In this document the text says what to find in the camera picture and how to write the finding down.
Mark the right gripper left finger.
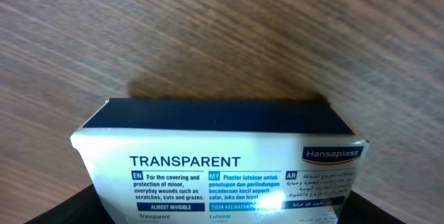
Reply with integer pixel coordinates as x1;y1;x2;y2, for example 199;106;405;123
25;184;108;224

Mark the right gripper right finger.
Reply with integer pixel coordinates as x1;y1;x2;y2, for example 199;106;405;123
338;191;406;224

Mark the white blue cardboard box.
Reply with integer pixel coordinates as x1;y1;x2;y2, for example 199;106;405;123
71;98;369;223

